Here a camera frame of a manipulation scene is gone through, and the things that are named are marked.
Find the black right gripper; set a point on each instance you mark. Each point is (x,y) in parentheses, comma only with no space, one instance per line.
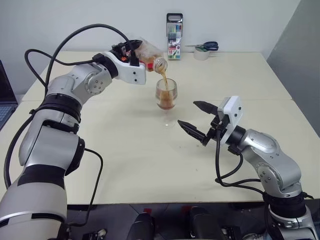
(215,131)

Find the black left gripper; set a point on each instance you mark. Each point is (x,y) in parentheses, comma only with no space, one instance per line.
(122,51)

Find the clear plastic drink bottle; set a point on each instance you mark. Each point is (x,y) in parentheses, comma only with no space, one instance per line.
(150,53)

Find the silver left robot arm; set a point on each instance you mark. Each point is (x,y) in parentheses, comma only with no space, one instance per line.
(50,150)

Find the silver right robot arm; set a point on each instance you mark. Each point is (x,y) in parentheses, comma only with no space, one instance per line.
(275,162)

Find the clear wine glass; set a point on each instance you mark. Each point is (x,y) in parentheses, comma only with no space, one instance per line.
(167,96)

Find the marker pen set case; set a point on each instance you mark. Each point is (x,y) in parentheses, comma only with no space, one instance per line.
(174,37)

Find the white tape roll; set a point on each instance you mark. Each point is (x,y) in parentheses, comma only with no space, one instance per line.
(201,55)

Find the dark laptop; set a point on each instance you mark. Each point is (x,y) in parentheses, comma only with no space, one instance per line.
(6,100)

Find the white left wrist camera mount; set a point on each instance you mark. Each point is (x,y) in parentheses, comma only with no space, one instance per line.
(130,72)

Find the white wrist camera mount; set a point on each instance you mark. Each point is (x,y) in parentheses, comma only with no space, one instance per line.
(232,112)
(130,72)

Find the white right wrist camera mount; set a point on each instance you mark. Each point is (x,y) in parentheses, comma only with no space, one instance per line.
(232,112)

